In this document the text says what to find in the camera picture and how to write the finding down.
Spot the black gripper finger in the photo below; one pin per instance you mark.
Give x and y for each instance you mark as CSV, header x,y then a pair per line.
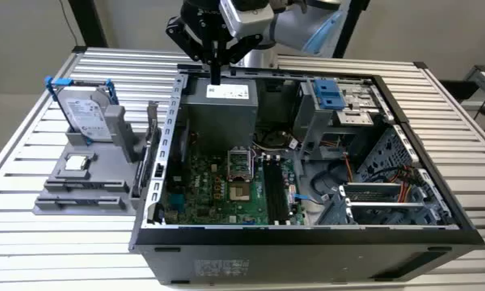
x,y
186,42
245,48

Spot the dark RAM stick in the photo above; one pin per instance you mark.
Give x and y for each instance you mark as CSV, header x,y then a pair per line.
x,y
85,201

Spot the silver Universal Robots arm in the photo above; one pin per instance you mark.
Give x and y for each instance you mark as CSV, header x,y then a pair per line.
x,y
291,27

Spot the black RAM slot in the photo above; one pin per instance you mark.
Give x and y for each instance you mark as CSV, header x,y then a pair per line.
x,y
285,194
269,194
274,194
279,194

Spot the blue plastic drive latch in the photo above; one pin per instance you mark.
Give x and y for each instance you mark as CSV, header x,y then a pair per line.
x,y
327,91

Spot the grey power supply unit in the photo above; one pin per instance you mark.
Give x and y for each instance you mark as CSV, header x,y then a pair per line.
x,y
218,121

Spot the hard disk in blue carrier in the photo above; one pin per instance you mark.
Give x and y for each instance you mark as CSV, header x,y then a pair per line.
x,y
85,115

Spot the grey metal drive cage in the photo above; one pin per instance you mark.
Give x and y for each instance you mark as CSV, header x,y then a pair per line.
x,y
357,118

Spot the grey parts rack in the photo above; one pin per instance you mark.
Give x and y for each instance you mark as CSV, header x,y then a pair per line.
x,y
106,169

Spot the CPU socket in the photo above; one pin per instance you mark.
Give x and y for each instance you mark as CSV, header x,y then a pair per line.
x,y
239,191

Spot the silver CPU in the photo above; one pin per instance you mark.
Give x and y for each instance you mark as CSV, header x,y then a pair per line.
x,y
77,163

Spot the green motherboard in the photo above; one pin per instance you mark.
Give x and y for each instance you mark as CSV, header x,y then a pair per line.
x,y
202,194

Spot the metal disk bay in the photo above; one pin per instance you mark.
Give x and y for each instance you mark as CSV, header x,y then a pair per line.
x,y
389,205

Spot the black PC case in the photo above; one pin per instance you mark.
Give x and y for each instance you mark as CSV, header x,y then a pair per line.
x,y
267,257

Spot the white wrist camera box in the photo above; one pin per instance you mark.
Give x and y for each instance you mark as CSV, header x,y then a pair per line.
x,y
247,18

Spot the black upright post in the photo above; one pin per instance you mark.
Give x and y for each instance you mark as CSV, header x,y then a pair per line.
x,y
91,24
354,30

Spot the graphics card with metal bracket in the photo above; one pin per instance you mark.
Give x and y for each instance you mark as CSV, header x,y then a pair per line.
x,y
151,133

